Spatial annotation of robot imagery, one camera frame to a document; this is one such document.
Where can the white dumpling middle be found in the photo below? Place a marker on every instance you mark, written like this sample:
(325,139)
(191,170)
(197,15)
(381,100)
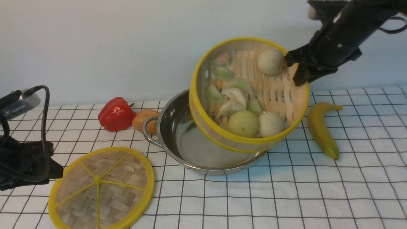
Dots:
(236,95)

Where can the green dumpling middle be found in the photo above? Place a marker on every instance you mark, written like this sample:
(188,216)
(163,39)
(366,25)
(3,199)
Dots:
(239,83)

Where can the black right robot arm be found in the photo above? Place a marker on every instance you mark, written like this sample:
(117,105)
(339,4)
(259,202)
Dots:
(345,26)

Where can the white black grid tablecloth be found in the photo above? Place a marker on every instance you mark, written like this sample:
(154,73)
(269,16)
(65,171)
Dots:
(294,186)

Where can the small green dumpling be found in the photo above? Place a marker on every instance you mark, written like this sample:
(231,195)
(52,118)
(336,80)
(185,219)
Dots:
(254,106)

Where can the yellow bamboo steamer basket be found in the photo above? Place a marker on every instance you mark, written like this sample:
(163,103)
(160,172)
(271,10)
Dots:
(276,94)

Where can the white bun bottom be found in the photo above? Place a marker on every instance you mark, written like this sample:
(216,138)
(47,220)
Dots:
(271,124)

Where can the red bell pepper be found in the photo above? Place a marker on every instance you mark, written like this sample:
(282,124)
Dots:
(116,115)

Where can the green bun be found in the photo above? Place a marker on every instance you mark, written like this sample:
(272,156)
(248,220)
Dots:
(244,123)

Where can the green dumpling top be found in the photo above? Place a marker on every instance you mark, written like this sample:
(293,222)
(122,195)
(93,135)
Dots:
(222,73)

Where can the yellow woven bamboo steamer lid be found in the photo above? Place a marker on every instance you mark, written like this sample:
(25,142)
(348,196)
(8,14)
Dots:
(109,188)

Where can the stainless steel pot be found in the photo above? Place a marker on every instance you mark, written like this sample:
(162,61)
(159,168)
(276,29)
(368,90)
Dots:
(175,131)

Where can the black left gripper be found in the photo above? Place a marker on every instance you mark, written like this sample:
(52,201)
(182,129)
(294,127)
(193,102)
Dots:
(27,163)

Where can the white bun top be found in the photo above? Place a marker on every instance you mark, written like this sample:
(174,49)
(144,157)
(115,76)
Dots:
(270,62)

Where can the yellow banana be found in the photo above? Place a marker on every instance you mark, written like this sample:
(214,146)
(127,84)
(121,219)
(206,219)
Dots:
(320,131)

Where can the green dumpling left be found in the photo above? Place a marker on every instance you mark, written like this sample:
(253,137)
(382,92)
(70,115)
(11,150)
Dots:
(213,95)

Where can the white bun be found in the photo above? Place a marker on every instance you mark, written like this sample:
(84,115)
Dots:
(270,62)
(271,124)

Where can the white dumpling lower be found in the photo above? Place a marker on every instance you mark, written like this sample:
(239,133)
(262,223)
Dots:
(229,108)

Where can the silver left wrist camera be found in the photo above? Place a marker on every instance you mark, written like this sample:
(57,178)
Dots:
(16,104)

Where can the brown potato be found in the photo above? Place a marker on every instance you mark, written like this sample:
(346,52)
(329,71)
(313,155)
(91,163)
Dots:
(141,117)

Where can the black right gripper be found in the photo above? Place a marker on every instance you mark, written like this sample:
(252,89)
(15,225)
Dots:
(324,54)

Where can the white dumpling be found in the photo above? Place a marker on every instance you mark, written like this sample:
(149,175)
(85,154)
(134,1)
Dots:
(236,95)
(229,108)

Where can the pink dumpling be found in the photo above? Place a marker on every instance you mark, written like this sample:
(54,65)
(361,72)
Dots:
(222,59)

